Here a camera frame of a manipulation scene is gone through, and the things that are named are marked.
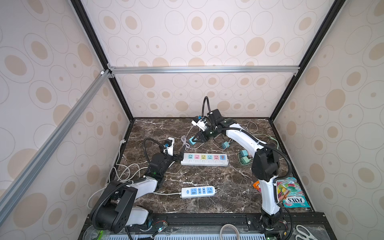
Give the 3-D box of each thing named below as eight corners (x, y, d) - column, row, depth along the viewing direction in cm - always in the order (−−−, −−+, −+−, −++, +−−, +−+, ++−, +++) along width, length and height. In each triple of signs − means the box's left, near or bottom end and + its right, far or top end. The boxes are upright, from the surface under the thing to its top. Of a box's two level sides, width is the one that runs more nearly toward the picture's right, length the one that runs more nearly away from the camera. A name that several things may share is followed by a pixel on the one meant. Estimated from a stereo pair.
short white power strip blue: (181, 199, 83) (181, 197, 81) (181, 190, 86) (180, 188, 84) (215, 195, 84) (216, 193, 82) (214, 186, 88) (214, 184, 85)
